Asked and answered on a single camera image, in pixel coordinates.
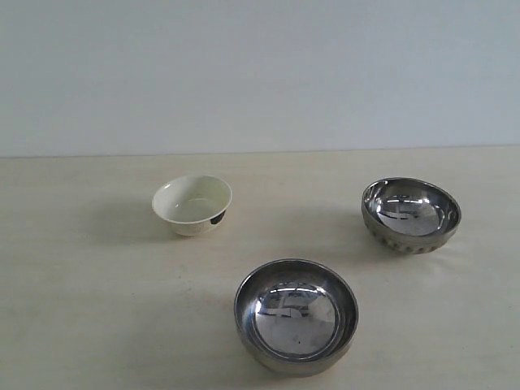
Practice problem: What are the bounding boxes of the ribbed stainless steel bowl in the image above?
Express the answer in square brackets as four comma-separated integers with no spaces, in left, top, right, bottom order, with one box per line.
[361,177,462,255]

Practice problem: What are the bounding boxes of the smooth stainless steel bowl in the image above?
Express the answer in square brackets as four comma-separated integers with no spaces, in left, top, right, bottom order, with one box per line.
[233,258,359,361]

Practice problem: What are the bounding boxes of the cream white plastic bowl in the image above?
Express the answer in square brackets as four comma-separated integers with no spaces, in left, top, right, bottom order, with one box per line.
[151,175,232,237]

